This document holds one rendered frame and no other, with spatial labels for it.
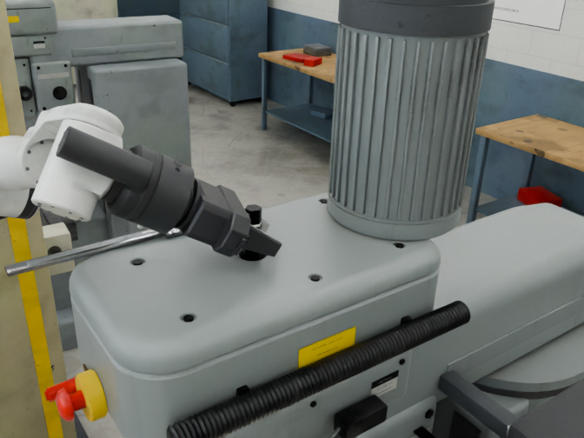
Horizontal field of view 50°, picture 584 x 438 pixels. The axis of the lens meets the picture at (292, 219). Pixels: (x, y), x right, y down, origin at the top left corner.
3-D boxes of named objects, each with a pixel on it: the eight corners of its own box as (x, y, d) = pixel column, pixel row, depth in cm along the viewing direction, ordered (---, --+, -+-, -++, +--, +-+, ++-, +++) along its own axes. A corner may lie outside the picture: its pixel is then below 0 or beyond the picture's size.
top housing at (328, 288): (142, 482, 69) (130, 367, 62) (69, 355, 88) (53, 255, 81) (441, 341, 93) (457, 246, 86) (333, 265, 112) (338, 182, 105)
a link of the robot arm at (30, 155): (109, 198, 69) (53, 196, 79) (136, 125, 71) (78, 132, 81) (57, 175, 65) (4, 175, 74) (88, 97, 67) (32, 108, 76)
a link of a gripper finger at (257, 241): (270, 258, 81) (229, 242, 78) (283, 237, 80) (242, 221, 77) (274, 264, 79) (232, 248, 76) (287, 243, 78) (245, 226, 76)
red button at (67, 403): (64, 431, 74) (60, 405, 72) (55, 410, 77) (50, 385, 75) (92, 420, 75) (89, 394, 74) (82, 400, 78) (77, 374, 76)
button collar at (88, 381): (94, 432, 75) (88, 394, 72) (77, 402, 79) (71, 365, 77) (109, 426, 76) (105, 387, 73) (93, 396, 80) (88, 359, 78)
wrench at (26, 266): (10, 281, 75) (9, 275, 74) (3, 267, 78) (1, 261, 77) (194, 232, 88) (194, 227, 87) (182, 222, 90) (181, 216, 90)
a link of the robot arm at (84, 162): (118, 238, 76) (23, 203, 71) (147, 157, 79) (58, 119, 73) (149, 235, 67) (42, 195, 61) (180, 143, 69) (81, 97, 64)
